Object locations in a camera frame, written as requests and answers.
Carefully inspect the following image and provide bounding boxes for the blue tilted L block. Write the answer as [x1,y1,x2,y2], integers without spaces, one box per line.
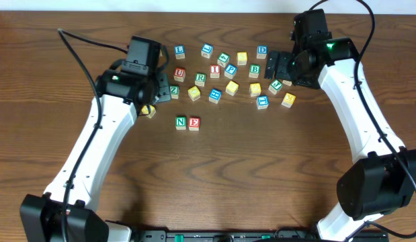
[201,43,214,58]

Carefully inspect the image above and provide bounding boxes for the green Z block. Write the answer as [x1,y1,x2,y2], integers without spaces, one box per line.
[170,85,179,99]

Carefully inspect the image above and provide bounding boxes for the red M block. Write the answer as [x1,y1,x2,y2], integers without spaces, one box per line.
[282,80,292,86]

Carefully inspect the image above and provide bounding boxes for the yellow M block far right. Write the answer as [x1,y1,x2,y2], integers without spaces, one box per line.
[282,92,296,108]

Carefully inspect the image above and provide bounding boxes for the red E block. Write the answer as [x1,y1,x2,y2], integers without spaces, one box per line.
[188,117,200,131]

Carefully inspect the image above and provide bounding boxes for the yellow block top centre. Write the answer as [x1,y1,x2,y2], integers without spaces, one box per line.
[237,52,248,66]

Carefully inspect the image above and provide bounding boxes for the blue T block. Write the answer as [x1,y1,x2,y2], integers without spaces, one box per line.
[256,95,269,110]

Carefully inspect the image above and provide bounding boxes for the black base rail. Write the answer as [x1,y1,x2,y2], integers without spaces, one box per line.
[133,228,322,242]

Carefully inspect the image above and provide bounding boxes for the black cable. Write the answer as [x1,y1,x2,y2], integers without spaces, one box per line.
[57,28,128,242]
[308,0,416,239]

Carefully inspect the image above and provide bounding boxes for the red U block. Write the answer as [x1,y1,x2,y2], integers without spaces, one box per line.
[173,67,186,82]

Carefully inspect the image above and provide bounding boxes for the blue D block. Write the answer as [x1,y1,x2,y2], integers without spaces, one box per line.
[256,46,267,59]

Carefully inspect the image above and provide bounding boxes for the green 4 block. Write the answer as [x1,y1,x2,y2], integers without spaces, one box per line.
[217,52,230,68]

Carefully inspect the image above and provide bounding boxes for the green R block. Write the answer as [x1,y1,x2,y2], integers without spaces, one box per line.
[194,73,206,87]

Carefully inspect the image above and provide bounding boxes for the yellow S block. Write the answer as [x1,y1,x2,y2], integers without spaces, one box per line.
[226,81,239,96]

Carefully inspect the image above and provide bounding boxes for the yellow block bottom left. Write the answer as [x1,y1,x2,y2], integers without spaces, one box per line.
[140,105,157,118]

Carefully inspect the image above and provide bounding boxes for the green B block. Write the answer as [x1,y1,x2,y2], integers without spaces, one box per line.
[249,64,261,79]

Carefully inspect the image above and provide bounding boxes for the blue P block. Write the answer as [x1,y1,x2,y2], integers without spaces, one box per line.
[224,64,237,79]

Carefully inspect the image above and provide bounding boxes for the blue E block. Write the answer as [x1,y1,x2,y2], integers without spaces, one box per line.
[208,89,222,104]

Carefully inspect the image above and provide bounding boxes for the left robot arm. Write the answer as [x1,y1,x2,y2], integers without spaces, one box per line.
[19,36,171,241]

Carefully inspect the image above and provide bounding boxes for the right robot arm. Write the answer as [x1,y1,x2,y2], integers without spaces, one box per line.
[265,6,416,241]

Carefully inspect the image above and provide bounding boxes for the right black cable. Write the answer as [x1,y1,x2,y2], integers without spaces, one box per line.
[308,0,416,239]

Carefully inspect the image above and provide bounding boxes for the left black cable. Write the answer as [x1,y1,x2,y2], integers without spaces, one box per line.
[57,28,128,242]

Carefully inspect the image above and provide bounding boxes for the yellow block right centre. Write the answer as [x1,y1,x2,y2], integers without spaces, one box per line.
[249,83,261,97]

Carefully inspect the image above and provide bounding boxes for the green J block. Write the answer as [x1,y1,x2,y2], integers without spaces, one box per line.
[268,79,283,95]

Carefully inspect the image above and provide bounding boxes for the green N block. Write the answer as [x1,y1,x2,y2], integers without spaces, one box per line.
[175,116,187,130]

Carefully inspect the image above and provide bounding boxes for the red I block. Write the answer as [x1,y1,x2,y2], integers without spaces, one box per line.
[210,65,220,79]

